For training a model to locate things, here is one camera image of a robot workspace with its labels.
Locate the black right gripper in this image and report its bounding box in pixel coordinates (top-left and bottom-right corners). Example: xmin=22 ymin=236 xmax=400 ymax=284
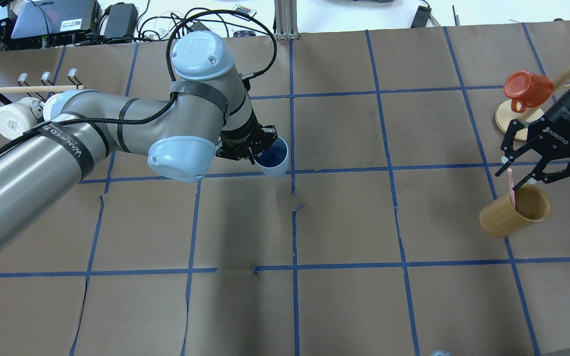
xmin=494 ymin=89 xmax=570 ymax=192

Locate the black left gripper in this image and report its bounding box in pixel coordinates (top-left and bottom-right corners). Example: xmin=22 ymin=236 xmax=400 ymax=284
xmin=216 ymin=116 xmax=279 ymax=165

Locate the light blue plastic cup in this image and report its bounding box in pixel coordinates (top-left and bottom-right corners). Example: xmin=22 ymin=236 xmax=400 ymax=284
xmin=255 ymin=137 xmax=289 ymax=178

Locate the pink chopstick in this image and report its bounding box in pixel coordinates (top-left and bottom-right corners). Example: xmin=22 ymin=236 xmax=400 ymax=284
xmin=506 ymin=168 xmax=516 ymax=210

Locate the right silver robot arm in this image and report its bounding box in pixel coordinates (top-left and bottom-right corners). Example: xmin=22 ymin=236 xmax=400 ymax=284
xmin=495 ymin=89 xmax=570 ymax=190

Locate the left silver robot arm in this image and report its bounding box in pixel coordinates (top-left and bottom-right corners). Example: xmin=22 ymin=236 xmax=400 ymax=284
xmin=0 ymin=30 xmax=289 ymax=252

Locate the white cup on rack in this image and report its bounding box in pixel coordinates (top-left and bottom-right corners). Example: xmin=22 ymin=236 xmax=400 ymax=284
xmin=0 ymin=97 xmax=45 ymax=140

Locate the wooden mug tree stand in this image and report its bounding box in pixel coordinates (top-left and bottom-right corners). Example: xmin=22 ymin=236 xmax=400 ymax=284
xmin=494 ymin=27 xmax=570 ymax=135

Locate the bamboo cylinder holder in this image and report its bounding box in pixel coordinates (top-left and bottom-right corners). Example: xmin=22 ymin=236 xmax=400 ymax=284
xmin=479 ymin=184 xmax=552 ymax=238

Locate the orange mug on stand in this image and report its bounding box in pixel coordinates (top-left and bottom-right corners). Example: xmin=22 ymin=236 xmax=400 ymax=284
xmin=504 ymin=70 xmax=554 ymax=113

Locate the small remote control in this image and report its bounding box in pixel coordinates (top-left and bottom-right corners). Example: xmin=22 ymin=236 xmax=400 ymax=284
xmin=232 ymin=4 xmax=256 ymax=21

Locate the black power brick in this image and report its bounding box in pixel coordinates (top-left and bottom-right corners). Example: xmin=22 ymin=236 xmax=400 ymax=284
xmin=101 ymin=2 xmax=138 ymax=38

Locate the black power adapter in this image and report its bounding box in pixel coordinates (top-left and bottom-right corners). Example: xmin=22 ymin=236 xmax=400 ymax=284
xmin=410 ymin=6 xmax=432 ymax=28

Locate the aluminium frame post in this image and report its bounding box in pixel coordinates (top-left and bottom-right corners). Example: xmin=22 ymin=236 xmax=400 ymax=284
xmin=274 ymin=0 xmax=299 ymax=40

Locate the black wire cup rack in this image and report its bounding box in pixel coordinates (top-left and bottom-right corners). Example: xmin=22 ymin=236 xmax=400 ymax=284
xmin=0 ymin=68 xmax=85 ymax=102

